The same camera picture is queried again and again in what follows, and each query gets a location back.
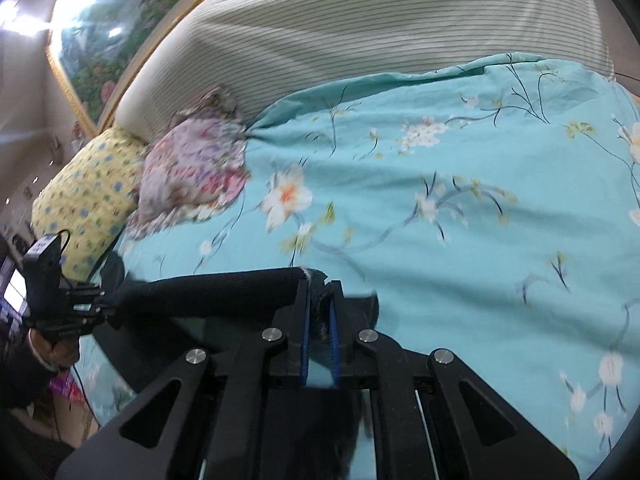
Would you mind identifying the black pants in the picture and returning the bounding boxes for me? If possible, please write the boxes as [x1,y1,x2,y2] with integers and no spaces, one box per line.
[94,251,381,480]

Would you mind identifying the person's left hand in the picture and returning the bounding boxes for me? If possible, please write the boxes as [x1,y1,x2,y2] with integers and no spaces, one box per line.
[28,330,80,368]

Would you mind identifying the yellow patterned pillow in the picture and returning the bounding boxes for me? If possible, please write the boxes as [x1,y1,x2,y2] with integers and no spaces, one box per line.
[32,128,145,281]

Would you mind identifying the pink purple floral pillow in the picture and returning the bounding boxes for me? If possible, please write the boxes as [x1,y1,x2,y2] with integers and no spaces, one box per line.
[127,86,248,238]

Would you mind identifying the teal floral bed sheet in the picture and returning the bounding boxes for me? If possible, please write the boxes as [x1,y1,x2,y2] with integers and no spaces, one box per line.
[74,52,640,480]

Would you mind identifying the gold framed landscape painting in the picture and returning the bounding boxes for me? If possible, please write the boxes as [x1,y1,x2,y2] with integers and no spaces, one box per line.
[46,0,202,134]

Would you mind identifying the striped beige headboard cushion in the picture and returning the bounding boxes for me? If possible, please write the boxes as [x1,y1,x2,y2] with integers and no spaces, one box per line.
[115,0,614,140]

